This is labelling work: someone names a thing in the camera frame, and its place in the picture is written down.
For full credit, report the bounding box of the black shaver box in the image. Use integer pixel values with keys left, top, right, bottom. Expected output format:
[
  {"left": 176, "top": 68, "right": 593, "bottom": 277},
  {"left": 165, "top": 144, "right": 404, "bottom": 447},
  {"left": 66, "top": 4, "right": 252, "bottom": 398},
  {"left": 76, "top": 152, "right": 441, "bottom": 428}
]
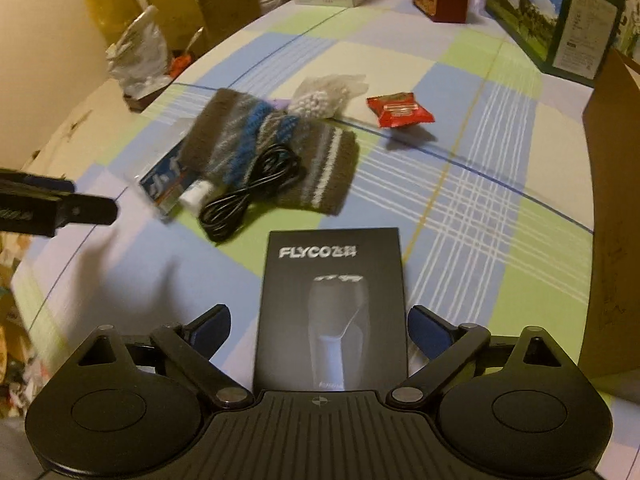
[{"left": 252, "top": 230, "right": 411, "bottom": 393}]

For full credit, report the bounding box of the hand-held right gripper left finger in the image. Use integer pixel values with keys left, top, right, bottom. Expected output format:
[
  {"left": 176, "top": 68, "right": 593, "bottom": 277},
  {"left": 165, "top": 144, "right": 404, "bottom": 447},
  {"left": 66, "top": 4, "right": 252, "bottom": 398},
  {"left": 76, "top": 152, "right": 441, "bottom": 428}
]
[{"left": 75, "top": 304, "right": 256, "bottom": 408}]

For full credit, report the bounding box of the black cable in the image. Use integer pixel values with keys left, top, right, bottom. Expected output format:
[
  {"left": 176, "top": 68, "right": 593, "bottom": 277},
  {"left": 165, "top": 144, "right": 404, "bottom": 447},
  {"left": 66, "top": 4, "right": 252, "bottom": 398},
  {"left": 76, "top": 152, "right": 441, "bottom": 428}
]
[{"left": 197, "top": 142, "right": 306, "bottom": 243}]

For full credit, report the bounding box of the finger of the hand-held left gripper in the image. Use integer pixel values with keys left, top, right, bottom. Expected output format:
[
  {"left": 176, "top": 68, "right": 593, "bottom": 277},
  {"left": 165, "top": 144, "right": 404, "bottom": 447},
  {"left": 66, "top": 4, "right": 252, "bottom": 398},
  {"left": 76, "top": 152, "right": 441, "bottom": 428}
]
[{"left": 56, "top": 194, "right": 119, "bottom": 234}]

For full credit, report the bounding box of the clear toothbrush pack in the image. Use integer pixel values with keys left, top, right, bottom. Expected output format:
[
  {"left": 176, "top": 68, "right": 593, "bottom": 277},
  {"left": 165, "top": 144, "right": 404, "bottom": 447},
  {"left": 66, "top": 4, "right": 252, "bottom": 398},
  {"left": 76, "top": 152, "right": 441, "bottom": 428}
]
[{"left": 137, "top": 155, "right": 201, "bottom": 221}]

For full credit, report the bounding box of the yellow plastic bag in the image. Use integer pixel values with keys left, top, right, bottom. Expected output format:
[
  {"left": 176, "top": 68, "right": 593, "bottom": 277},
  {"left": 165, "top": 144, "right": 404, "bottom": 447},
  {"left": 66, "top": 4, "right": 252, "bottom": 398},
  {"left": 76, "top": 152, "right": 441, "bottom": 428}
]
[{"left": 85, "top": 0, "right": 151, "bottom": 46}]

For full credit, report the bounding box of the cardboard box with white insert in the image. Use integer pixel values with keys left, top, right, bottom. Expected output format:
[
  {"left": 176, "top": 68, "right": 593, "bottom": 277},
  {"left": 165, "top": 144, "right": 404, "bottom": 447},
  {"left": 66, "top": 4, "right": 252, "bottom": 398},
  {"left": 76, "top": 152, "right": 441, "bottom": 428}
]
[{"left": 130, "top": 0, "right": 206, "bottom": 56}]

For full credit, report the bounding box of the bag of cotton swabs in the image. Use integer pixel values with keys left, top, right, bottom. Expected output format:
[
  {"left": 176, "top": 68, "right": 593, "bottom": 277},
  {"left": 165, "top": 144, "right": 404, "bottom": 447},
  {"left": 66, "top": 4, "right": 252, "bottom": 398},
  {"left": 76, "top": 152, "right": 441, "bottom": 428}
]
[{"left": 290, "top": 72, "right": 368, "bottom": 121}]

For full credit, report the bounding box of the white pen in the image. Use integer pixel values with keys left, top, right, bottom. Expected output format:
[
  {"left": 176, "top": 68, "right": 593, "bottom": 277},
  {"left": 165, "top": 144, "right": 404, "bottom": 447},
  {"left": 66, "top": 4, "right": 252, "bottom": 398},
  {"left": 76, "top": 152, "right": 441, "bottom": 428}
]
[{"left": 185, "top": 25, "right": 206, "bottom": 56}]

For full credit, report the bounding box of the striped knitted cloth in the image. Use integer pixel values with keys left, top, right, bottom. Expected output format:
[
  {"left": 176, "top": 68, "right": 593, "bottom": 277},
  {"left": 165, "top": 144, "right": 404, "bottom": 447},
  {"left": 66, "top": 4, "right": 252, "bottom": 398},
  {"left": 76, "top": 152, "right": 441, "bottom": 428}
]
[{"left": 177, "top": 87, "right": 361, "bottom": 218}]

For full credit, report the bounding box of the checked bed sheet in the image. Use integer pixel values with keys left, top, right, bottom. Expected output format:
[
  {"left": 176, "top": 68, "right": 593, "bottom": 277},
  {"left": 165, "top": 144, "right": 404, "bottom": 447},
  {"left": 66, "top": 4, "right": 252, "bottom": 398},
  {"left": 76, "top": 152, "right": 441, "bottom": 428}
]
[{"left": 10, "top": 0, "right": 601, "bottom": 411}]

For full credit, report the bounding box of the green milk carton box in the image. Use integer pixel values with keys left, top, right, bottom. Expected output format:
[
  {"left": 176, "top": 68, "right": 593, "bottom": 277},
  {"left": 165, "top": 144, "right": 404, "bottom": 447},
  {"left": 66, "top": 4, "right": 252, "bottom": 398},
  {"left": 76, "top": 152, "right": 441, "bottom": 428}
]
[{"left": 485, "top": 0, "right": 640, "bottom": 81}]

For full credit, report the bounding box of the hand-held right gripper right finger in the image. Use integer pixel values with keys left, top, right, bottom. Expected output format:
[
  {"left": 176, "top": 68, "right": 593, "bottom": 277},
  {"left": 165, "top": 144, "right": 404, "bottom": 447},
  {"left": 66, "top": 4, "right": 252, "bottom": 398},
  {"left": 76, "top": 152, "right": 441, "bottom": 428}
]
[{"left": 385, "top": 304, "right": 567, "bottom": 408}]

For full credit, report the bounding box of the red snack packet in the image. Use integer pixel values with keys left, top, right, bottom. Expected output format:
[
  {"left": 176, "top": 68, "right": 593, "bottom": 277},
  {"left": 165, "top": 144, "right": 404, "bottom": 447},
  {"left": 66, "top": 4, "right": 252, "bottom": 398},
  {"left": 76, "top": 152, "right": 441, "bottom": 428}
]
[{"left": 366, "top": 91, "right": 436, "bottom": 128}]

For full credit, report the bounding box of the large brown cardboard box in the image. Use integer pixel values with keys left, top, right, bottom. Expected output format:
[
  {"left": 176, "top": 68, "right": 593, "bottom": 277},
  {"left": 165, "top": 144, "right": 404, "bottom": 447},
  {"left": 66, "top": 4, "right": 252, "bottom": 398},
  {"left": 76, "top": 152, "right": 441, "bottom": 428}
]
[{"left": 580, "top": 50, "right": 640, "bottom": 381}]

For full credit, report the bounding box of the colourful printed cloth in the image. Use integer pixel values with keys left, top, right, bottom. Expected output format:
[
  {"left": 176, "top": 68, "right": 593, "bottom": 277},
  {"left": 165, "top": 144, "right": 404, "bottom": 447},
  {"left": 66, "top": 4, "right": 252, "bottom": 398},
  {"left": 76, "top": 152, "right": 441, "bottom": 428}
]
[{"left": 0, "top": 230, "right": 46, "bottom": 411}]

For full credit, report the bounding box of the small white roll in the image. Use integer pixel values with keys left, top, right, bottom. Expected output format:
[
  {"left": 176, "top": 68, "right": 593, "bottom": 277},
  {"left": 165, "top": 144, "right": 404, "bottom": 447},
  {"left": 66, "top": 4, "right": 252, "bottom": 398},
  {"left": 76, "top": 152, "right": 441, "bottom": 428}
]
[{"left": 180, "top": 180, "right": 213, "bottom": 208}]

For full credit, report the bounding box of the white plastic bag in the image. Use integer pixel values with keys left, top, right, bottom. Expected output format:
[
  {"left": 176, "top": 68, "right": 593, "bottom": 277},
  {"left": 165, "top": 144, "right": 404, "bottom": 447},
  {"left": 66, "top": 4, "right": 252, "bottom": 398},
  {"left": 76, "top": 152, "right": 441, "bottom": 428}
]
[{"left": 105, "top": 5, "right": 173, "bottom": 98}]

